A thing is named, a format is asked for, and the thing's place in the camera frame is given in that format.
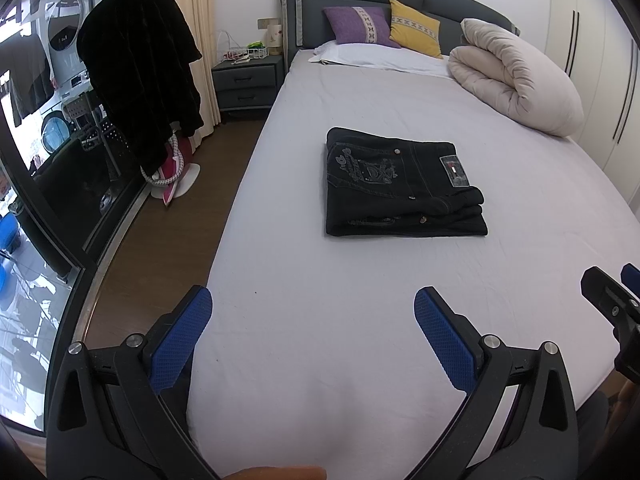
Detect white wire rack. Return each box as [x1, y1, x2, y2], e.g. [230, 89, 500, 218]
[217, 30, 251, 64]

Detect grey nightstand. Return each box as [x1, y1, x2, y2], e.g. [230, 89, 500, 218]
[210, 53, 286, 112]

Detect white flat pillow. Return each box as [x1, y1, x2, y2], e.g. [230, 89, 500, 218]
[308, 41, 452, 79]

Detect red and white appliance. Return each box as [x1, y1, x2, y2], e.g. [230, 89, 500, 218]
[141, 132, 202, 206]

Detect black pants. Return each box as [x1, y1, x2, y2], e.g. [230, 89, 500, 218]
[325, 127, 489, 238]

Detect dark hanging garment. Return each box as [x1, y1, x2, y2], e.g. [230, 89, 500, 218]
[0, 35, 55, 128]

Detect black framed glass door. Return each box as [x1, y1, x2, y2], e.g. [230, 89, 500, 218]
[0, 0, 153, 433]

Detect person's left hand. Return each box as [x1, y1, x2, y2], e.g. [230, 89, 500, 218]
[222, 466, 329, 480]

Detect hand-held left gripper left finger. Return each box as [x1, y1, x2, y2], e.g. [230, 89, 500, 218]
[45, 285, 221, 480]

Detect black hanging coat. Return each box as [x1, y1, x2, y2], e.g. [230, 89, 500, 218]
[77, 0, 205, 174]

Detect bed with white sheet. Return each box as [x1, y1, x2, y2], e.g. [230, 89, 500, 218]
[185, 40, 640, 480]

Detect white washing machine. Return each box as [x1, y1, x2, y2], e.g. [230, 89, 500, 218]
[37, 102, 83, 158]

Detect beige rolled duvet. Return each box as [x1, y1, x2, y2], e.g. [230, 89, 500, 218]
[447, 18, 586, 137]

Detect yellow patterned pillow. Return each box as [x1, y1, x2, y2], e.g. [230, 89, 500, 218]
[388, 0, 444, 58]

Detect blue container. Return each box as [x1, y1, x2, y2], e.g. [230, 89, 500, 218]
[0, 214, 22, 253]

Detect purple patterned pillow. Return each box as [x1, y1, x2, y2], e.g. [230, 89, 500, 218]
[323, 6, 402, 50]

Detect white wardrobe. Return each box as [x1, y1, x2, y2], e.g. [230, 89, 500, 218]
[544, 0, 640, 192]

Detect white dryer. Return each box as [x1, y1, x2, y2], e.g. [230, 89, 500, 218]
[41, 0, 97, 83]

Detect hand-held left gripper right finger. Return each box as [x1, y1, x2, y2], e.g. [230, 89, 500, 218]
[400, 286, 581, 480]

